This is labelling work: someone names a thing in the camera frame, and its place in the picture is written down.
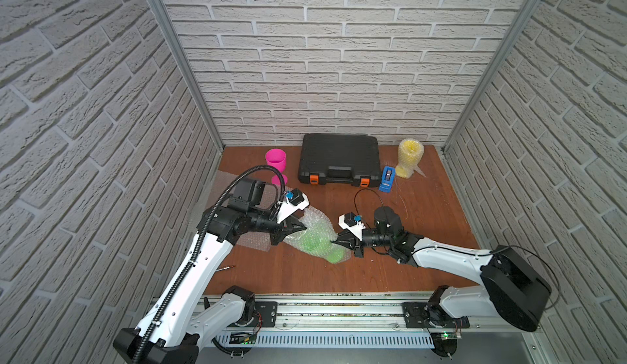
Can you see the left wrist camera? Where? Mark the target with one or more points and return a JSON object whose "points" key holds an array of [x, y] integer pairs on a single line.
{"points": [[293, 200]]}

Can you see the black plastic tool case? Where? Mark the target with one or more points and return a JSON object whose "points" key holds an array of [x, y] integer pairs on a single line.
{"points": [[340, 158]]}

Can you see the yellow plastic wine glass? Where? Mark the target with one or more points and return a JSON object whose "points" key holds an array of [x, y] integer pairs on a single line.
{"points": [[409, 158]]}

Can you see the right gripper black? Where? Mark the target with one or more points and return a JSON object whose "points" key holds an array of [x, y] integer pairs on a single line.
{"points": [[353, 243]]}

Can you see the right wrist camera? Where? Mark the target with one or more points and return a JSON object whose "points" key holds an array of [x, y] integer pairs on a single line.
{"points": [[353, 223]]}

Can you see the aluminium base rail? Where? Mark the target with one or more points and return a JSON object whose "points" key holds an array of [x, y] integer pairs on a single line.
{"points": [[349, 321]]}

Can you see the pink plastic wine glass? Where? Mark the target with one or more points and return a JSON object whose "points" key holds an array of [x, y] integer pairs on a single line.
{"points": [[277, 158]]}

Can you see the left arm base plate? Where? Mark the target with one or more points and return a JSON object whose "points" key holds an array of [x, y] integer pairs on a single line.
{"points": [[264, 313]]}

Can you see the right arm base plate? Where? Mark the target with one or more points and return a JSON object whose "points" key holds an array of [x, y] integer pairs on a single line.
{"points": [[416, 315]]}

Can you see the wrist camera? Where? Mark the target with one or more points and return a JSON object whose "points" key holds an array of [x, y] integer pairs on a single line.
{"points": [[353, 223], [293, 200]]}

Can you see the bubble wrap stack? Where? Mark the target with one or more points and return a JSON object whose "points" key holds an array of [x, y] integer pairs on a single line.
{"points": [[245, 239]]}

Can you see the green plastic wine glass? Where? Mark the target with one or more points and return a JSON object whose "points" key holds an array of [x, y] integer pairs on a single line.
{"points": [[319, 245]]}

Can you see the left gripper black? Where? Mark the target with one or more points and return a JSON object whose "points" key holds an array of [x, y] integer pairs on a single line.
{"points": [[281, 227]]}

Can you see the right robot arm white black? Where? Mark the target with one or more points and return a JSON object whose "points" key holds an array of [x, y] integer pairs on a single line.
{"points": [[504, 284]]}

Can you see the blue tape dispenser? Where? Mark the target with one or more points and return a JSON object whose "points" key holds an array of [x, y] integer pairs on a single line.
{"points": [[387, 179]]}

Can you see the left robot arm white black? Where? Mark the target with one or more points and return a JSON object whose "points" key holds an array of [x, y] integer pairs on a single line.
{"points": [[170, 332]]}

